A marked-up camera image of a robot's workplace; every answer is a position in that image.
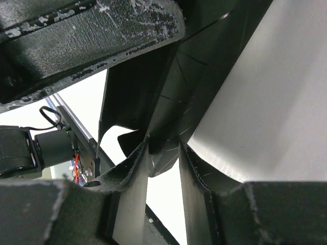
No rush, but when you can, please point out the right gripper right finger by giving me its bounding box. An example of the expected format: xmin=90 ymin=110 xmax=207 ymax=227
xmin=179 ymin=142 xmax=326 ymax=244

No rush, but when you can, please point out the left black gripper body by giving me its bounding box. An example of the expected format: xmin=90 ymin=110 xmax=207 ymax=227
xmin=1 ymin=1 xmax=185 ymax=112

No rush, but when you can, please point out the black rectangular glasses case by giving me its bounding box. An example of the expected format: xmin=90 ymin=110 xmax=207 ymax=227
xmin=99 ymin=1 xmax=271 ymax=177

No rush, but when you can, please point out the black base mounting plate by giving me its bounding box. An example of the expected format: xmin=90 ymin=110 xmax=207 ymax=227
xmin=46 ymin=93 xmax=178 ymax=244

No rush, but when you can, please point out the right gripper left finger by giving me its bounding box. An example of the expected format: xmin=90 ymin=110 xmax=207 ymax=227
xmin=1 ymin=141 xmax=149 ymax=244

